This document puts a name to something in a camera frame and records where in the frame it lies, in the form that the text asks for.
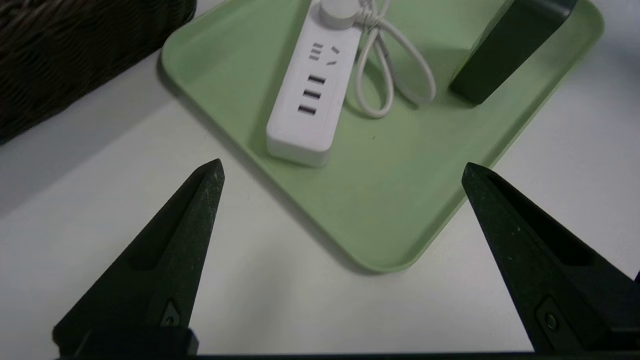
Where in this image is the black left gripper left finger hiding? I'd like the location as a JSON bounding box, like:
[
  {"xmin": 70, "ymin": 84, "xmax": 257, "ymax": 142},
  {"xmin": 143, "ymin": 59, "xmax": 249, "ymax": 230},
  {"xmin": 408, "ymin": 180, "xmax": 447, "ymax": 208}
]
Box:
[{"xmin": 52, "ymin": 159, "xmax": 226, "ymax": 357}]

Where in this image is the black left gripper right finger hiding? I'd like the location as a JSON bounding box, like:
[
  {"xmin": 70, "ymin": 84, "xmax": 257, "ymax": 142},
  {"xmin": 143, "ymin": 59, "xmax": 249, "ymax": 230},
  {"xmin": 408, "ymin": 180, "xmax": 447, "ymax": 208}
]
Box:
[{"xmin": 461, "ymin": 162, "xmax": 640, "ymax": 353}]

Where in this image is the white power strip with cable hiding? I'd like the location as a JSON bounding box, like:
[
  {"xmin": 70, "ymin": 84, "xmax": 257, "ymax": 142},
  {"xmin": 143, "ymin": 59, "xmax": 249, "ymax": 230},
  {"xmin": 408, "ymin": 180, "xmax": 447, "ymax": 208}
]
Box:
[{"xmin": 266, "ymin": 0, "xmax": 437, "ymax": 168}]

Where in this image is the black pump bottle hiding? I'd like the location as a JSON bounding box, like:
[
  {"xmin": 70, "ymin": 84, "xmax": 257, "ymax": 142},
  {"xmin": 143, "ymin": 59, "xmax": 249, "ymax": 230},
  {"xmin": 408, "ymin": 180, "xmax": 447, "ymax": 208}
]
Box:
[{"xmin": 448, "ymin": 0, "xmax": 580, "ymax": 106}]

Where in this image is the dark brown wicker basket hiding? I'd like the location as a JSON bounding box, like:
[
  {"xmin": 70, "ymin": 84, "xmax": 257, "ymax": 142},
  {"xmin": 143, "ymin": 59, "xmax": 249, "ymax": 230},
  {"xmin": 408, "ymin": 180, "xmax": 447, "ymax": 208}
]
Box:
[{"xmin": 0, "ymin": 0, "xmax": 197, "ymax": 146}]

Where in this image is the light green plastic tray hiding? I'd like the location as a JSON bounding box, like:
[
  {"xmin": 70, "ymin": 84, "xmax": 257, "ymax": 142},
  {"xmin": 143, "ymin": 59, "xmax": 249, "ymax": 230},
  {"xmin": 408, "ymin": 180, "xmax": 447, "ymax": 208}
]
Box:
[{"xmin": 160, "ymin": 0, "xmax": 606, "ymax": 274}]

